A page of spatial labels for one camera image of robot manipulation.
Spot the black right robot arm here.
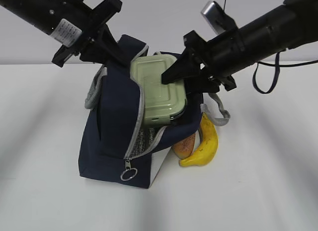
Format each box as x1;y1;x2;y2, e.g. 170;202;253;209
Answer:
161;0;318;93

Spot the navy and white lunch bag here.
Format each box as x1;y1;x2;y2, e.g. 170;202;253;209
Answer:
78;35;230;189

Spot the green lid glass food container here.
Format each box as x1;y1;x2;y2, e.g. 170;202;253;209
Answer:
130;54;187;127

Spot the yellow banana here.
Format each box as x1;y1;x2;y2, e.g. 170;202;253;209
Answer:
179;112;219;167

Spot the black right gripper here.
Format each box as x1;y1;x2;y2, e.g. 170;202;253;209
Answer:
161;29;244;94

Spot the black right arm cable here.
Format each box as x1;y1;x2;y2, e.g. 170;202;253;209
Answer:
252;48;318;94

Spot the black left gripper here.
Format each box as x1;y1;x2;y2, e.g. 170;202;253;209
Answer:
52;0;129;67

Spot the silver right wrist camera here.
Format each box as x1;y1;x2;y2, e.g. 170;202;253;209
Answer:
201;0;237;35

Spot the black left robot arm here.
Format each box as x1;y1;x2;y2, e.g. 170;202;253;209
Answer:
0;0;129;67

